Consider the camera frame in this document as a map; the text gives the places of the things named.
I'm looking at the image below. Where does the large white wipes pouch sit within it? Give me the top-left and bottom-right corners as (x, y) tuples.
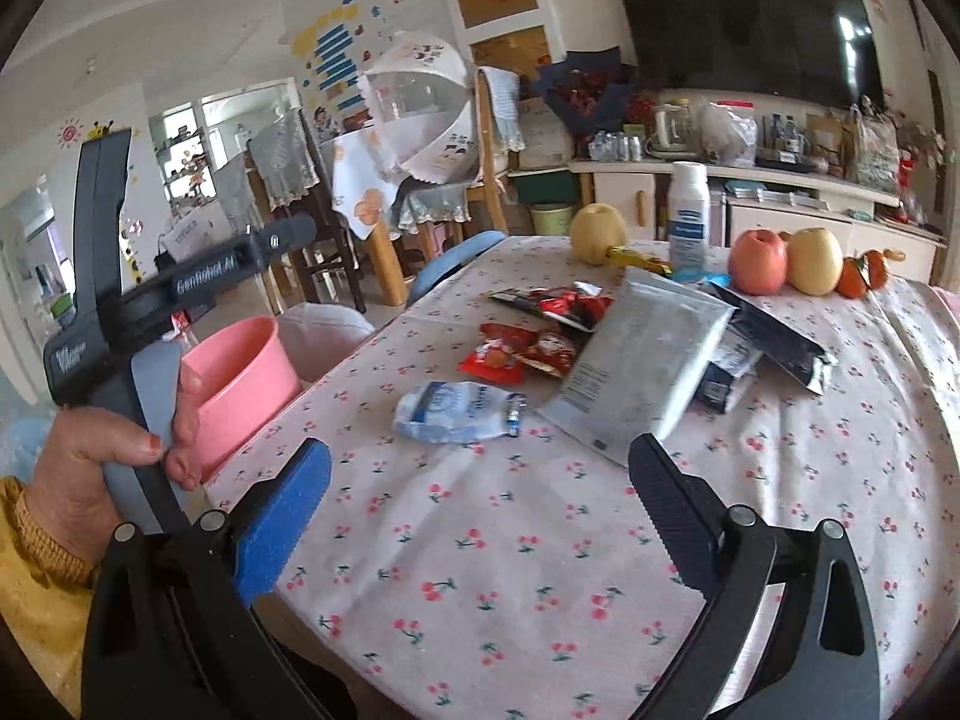
(540, 266), (734, 465)

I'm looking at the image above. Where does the red black foil wrapper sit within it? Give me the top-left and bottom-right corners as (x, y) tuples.
(487, 281), (613, 333)

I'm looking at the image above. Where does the yellow sleeve left forearm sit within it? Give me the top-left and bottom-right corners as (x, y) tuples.
(0, 476), (93, 718)

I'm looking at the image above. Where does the pink plastic trash bucket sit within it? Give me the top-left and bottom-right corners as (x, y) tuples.
(184, 316), (302, 483)

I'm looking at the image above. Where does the person's left hand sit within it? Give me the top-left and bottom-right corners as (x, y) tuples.
(26, 366), (202, 564)

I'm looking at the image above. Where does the white cushion stool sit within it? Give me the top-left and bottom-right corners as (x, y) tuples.
(277, 302), (374, 382)

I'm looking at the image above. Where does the dark wooden dining chair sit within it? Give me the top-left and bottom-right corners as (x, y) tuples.
(247, 109), (366, 314)

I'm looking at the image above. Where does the cherry print tablecloth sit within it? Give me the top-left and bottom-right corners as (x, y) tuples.
(206, 238), (958, 718)

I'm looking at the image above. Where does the dining table with cloth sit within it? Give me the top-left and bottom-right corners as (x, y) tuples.
(324, 127), (409, 307)

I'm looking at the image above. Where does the small white blue packet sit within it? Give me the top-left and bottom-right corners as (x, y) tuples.
(392, 380), (527, 445)

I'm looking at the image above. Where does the blue chair back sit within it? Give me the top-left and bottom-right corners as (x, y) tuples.
(405, 231), (506, 307)

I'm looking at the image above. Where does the black foil snack bag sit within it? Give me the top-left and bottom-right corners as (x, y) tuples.
(693, 283), (836, 415)

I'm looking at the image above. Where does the orange persimmon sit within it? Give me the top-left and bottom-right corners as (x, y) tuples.
(835, 250), (890, 299)

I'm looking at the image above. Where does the red snack wrapper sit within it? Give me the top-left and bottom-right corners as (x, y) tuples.
(457, 322), (579, 387)

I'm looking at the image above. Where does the white mesh food cover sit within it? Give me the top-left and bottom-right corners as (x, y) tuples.
(358, 31), (478, 185)

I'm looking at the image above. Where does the yellow green apple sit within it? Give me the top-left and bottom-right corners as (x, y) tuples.
(788, 227), (843, 296)

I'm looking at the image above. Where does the red apple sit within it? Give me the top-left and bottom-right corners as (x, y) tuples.
(729, 229), (788, 296)

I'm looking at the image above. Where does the yellow snack wrapper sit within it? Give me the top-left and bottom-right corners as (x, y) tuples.
(605, 245), (672, 278)

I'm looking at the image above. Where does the green waste bin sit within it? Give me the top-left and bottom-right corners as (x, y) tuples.
(529, 203), (578, 236)

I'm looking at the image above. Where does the light wooden chair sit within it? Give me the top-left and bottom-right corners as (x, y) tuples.
(409, 67), (524, 262)

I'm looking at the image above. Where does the white plastic bottle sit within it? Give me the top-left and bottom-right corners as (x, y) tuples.
(667, 161), (711, 271)

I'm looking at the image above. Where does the white tv cabinet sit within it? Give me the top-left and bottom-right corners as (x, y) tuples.
(569, 160), (947, 284)

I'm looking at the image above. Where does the yellow pear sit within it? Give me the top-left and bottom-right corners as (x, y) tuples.
(569, 203), (630, 266)

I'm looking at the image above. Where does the clear plastic bag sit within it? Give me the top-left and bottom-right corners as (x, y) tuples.
(695, 99), (760, 167)

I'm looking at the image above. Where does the white electric kettle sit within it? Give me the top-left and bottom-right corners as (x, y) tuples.
(646, 103), (697, 160)

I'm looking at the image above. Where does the dark blue flower bouquet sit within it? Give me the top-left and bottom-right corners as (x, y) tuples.
(530, 47), (635, 140)

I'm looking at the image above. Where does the black flat television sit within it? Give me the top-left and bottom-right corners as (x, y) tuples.
(623, 0), (884, 109)

